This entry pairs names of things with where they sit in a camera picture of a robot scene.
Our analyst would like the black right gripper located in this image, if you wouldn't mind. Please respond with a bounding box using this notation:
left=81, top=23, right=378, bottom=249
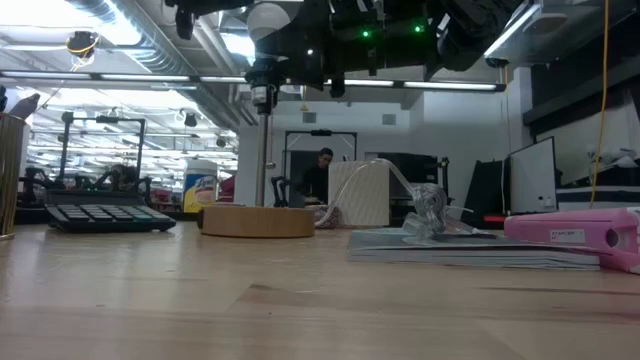
left=255, top=0, right=444, bottom=99

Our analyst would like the black monitor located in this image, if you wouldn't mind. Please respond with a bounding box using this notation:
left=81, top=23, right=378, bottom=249
left=378, top=153, right=440, bottom=185

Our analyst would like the lamp stand with wooden base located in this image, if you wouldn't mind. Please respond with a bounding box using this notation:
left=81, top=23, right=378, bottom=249
left=197, top=55, right=317, bottom=239

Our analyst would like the black background robot station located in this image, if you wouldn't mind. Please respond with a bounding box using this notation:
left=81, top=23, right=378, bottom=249
left=58, top=112, right=147, bottom=194

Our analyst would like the white lightbulb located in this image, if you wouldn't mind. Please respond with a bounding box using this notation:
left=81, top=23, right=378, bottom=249
left=246, top=2, right=292, bottom=56

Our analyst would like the grey marker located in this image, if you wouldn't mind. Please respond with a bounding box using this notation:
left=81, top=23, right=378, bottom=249
left=8, top=93, right=41, bottom=121

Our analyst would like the black calculator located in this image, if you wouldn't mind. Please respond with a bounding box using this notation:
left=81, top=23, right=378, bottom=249
left=44, top=189, right=177, bottom=234

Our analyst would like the thin yellow cable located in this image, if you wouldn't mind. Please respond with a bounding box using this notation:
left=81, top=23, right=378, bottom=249
left=588, top=0, right=610, bottom=209

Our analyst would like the long ceiling light fixture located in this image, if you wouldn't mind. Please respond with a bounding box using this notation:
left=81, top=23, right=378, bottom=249
left=0, top=69, right=507, bottom=94

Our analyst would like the person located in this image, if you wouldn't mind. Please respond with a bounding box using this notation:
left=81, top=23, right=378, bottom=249
left=299, top=147, right=335, bottom=206
left=102, top=162, right=139, bottom=194

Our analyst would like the black upright panel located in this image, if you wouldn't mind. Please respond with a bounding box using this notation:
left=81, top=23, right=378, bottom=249
left=460, top=158, right=512, bottom=221

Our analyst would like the black ceiling cable spool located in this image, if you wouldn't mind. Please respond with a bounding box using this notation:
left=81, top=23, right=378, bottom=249
left=67, top=30, right=99, bottom=59

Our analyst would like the Yellowstone booklet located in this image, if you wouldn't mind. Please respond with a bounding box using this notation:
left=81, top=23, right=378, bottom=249
left=347, top=227, right=601, bottom=272

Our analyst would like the clear lamp power cord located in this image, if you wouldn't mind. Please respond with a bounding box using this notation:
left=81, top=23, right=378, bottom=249
left=314, top=158, right=476, bottom=241

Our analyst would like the white board panel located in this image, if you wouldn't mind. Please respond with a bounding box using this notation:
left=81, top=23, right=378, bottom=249
left=508, top=136, right=559, bottom=215

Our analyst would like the black gantry frame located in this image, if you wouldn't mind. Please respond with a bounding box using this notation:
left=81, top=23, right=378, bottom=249
left=283, top=129, right=359, bottom=206

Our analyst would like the pink stapler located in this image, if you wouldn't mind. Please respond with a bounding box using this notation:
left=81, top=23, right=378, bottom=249
left=503, top=207, right=640, bottom=275

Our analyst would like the yellow disinfecting wipes canister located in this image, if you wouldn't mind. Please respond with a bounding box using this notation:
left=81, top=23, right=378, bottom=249
left=182, top=158, right=220, bottom=215

